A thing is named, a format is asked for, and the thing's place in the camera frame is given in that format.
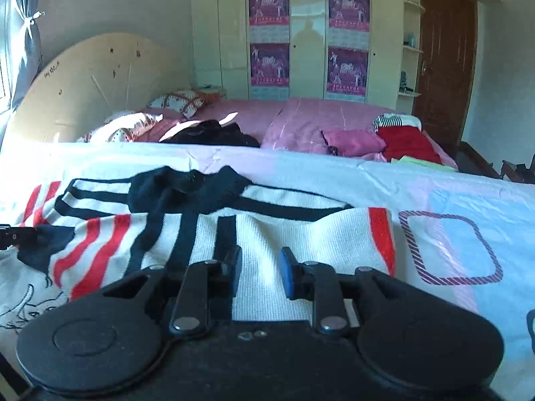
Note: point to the grey curtain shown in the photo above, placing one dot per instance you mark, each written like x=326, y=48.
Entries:
x=25, y=50

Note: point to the black white striped cloth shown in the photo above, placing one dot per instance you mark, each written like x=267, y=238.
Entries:
x=386, y=121

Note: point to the dark wooden furniture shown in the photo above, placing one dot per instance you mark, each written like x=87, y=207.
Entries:
x=480, y=161

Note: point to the purple wall poster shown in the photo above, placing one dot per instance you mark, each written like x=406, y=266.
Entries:
x=349, y=6
x=347, y=71
x=269, y=69
x=268, y=6

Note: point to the pink quilt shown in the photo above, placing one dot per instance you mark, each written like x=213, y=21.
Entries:
x=292, y=121

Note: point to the round beige headboard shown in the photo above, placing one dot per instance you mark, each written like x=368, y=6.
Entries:
x=96, y=87

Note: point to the white cloth with line drawing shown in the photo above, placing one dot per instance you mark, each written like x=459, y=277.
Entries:
x=23, y=296

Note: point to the brown wooden door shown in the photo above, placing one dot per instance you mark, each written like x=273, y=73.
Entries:
x=445, y=62

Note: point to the red cloth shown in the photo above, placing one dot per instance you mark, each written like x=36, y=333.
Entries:
x=407, y=144

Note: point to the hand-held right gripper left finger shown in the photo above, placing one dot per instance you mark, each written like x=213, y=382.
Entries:
x=235, y=268

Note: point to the pink white pillow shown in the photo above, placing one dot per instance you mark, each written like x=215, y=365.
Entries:
x=125, y=129

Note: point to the magenta cloth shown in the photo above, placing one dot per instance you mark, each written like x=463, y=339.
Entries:
x=355, y=142

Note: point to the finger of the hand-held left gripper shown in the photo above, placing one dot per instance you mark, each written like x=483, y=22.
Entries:
x=19, y=236

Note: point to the cream wardrobe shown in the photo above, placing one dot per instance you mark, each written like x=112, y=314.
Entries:
x=309, y=29

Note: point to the yellow green cloth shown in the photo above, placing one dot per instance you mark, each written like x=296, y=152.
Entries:
x=413, y=162

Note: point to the cream wall shelf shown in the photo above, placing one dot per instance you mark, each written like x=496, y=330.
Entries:
x=411, y=50

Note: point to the black clothing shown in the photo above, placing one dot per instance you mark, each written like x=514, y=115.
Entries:
x=209, y=133

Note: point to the striped knit sweater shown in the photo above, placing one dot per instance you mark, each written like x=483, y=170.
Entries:
x=267, y=234

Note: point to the patterned white red pillow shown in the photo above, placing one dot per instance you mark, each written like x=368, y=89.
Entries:
x=184, y=100

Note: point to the window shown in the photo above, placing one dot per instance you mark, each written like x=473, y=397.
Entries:
x=3, y=50

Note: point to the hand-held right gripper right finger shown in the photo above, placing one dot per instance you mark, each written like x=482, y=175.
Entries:
x=287, y=275

